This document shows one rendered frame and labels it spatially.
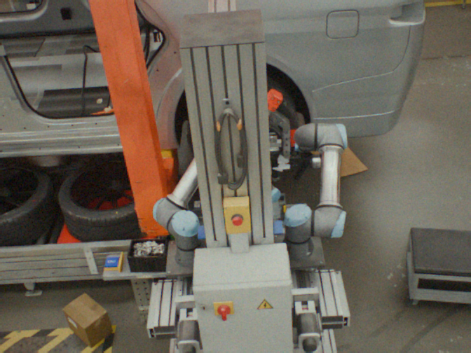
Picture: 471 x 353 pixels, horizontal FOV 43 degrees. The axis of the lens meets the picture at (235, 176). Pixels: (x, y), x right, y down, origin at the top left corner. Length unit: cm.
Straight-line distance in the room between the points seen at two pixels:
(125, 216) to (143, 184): 50
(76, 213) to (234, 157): 188
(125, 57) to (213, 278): 114
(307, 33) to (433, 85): 271
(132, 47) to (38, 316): 187
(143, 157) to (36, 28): 256
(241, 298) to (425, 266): 155
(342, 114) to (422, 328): 129
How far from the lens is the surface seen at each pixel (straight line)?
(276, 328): 223
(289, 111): 337
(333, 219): 259
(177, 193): 270
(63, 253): 368
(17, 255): 376
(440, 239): 359
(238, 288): 205
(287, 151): 343
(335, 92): 342
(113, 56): 274
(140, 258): 319
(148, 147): 297
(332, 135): 273
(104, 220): 358
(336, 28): 325
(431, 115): 533
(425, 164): 472
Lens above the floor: 275
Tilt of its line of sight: 37 degrees down
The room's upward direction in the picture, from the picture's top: 5 degrees counter-clockwise
